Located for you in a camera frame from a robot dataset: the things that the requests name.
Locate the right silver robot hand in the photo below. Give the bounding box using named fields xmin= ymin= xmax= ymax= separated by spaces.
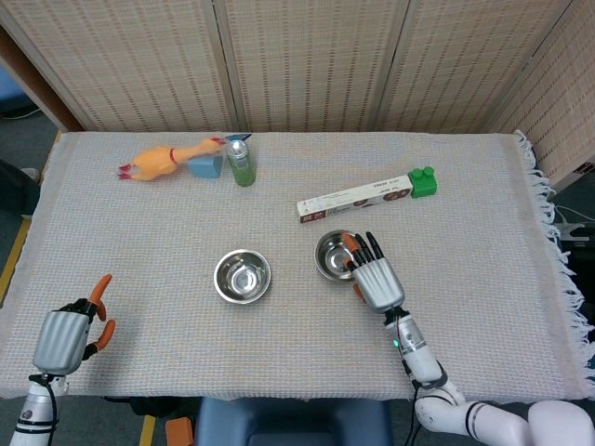
xmin=341 ymin=230 xmax=406 ymax=314

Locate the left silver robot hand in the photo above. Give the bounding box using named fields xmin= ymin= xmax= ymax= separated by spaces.
xmin=32 ymin=273 xmax=117 ymax=375

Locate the long white wrap box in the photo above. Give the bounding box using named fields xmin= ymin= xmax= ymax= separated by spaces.
xmin=296 ymin=175 xmax=415 ymax=226

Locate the green toy building block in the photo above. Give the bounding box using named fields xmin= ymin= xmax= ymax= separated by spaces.
xmin=407 ymin=166 xmax=441 ymax=199

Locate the woven fringed tablecloth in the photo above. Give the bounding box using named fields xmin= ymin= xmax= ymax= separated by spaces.
xmin=0 ymin=129 xmax=595 ymax=402

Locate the orange block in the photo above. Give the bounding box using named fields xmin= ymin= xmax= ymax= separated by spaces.
xmin=165 ymin=416 xmax=193 ymax=446

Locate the blue chair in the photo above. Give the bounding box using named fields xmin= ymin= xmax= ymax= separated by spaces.
xmin=192 ymin=397 xmax=394 ymax=446

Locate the green bottle silver cap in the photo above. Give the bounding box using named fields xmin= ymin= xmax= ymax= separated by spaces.
xmin=225 ymin=138 xmax=257 ymax=188

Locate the yellow rubber chicken toy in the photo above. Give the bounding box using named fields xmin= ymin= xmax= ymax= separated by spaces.
xmin=118 ymin=136 xmax=224 ymax=182

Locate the blue foam block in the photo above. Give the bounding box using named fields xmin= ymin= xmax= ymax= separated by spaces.
xmin=188 ymin=154 xmax=225 ymax=180

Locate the woven folding screen panel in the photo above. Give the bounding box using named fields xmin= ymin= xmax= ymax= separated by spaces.
xmin=213 ymin=0 xmax=410 ymax=134
xmin=0 ymin=0 xmax=236 ymax=134
xmin=490 ymin=0 xmax=595 ymax=187
xmin=378 ymin=0 xmax=585 ymax=135

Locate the white metal bracket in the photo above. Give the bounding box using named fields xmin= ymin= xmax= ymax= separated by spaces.
xmin=551 ymin=220 xmax=589 ymax=243

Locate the white cable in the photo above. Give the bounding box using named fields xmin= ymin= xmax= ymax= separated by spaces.
xmin=0 ymin=107 xmax=39 ymax=121

